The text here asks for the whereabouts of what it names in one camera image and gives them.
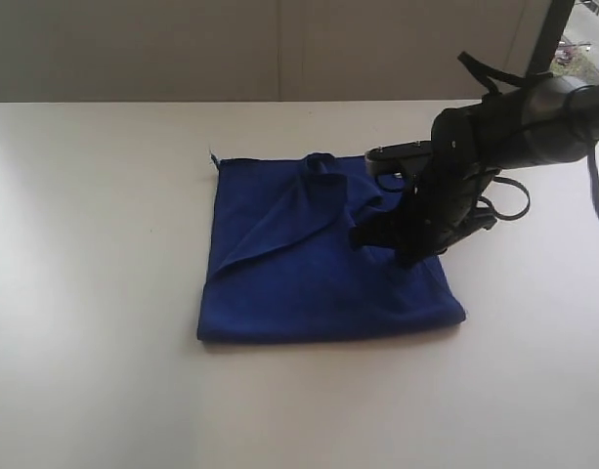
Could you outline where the blue towel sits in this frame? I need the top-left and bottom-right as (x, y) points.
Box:
(196, 153), (466, 345)

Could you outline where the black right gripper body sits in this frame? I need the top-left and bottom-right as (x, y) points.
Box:
(394, 149), (497, 267)

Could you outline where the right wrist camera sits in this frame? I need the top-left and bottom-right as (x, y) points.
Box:
(364, 141), (432, 177)

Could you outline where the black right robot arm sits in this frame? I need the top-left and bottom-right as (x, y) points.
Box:
(350, 76), (599, 268)

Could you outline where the dark window frame post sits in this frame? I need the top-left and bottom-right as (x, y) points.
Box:
(526, 0), (575, 74)

